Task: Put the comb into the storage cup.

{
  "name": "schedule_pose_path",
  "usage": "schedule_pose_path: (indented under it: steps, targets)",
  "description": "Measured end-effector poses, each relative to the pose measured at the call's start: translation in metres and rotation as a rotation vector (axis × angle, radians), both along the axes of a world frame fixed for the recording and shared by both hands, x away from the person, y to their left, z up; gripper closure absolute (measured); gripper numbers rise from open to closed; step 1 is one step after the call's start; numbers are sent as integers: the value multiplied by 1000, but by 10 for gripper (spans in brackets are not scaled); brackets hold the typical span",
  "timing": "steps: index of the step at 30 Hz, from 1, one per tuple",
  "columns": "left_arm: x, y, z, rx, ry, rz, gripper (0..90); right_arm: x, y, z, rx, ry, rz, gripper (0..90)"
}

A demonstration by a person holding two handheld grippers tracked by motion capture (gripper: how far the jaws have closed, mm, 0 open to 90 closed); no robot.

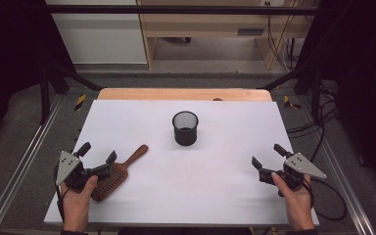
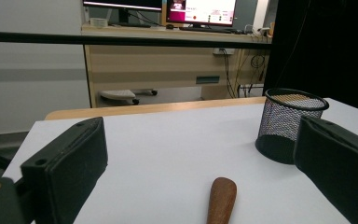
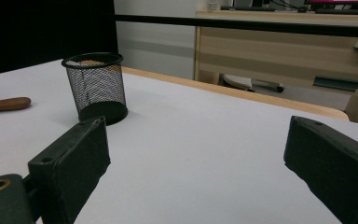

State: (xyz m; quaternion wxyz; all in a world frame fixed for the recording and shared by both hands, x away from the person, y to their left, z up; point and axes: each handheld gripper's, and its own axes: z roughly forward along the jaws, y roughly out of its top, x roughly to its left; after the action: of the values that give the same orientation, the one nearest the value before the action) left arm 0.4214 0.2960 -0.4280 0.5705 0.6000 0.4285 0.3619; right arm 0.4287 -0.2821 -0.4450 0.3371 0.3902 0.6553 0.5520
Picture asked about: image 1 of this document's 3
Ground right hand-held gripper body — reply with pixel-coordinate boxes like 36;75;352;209
258;152;328;192

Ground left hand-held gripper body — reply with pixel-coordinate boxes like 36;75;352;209
56;151;113;192

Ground brown wooden paddle hairbrush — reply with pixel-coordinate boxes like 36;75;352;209
90;144;150;203

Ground black mesh cup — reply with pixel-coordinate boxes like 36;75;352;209
171;111;200;147

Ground person's right hand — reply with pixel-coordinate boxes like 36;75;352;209
270;172;315;233

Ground person's left hand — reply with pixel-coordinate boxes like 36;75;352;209
60;175;99;233

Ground black metal stand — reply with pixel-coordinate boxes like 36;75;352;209
260;63;324;125
39;62;104;125

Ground wooden table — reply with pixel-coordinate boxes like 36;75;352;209
97;87;273;102

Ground white cabinet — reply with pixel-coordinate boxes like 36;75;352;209
45;0;148;66

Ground dark curtain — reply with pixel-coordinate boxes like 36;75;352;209
0;0;76;155
298;0;376;197

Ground light wooden desk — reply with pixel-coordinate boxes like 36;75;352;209
136;0;311;71

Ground black horizontal bar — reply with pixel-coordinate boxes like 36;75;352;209
45;4;321;16

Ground left hand-held gripper cable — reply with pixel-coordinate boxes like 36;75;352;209
53;164;67;224

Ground hand-held gripper cable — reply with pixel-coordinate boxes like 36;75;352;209
53;164;67;224
302;177;348;222

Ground black floor cables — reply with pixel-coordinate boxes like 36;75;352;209
287;82;341;165

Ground aluminium rail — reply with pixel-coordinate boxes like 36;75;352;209
0;94;65;235
298;97;376;235

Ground right hand-held gripper cable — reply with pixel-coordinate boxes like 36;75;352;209
302;177;348;222

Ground hanging desk cables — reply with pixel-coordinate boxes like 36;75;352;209
265;1;307;71

